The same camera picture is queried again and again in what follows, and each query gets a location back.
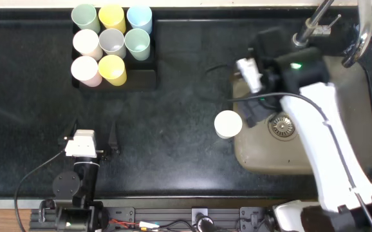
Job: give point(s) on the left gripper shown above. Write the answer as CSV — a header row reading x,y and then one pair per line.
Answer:
x,y
104,154

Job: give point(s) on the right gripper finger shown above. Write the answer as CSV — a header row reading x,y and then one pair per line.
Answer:
x,y
255,112

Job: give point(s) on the yellow cup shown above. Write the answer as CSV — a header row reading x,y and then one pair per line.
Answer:
x,y
112,68
111,16

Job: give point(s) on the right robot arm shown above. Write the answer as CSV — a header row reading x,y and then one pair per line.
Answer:
x,y
327,145

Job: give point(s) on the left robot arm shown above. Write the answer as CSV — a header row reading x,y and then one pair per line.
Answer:
x,y
83,187

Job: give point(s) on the white cup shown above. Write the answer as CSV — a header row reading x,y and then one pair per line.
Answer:
x,y
228,124
85,42

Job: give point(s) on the steel sink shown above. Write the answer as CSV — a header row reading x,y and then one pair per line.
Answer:
x,y
263,154

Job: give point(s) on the pink cup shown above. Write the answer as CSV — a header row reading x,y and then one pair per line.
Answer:
x,y
83,69

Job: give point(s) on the black tray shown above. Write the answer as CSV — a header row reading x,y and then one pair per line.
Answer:
x,y
141,79

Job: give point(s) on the grey cup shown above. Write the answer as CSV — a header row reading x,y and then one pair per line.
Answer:
x,y
112,42

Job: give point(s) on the green cup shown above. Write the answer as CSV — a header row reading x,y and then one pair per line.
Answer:
x,y
137,42
84,16

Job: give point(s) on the blue cup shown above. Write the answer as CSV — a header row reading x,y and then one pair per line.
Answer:
x,y
139,16

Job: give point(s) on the steel tap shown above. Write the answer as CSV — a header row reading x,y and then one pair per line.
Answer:
x,y
364,32

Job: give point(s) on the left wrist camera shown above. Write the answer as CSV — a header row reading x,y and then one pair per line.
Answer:
x,y
81,143

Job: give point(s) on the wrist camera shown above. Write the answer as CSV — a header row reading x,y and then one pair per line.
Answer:
x,y
249,74
81,143

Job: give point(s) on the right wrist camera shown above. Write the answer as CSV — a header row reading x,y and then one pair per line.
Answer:
x,y
249,74

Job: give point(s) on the mounting rail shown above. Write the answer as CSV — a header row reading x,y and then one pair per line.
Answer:
x,y
166,216

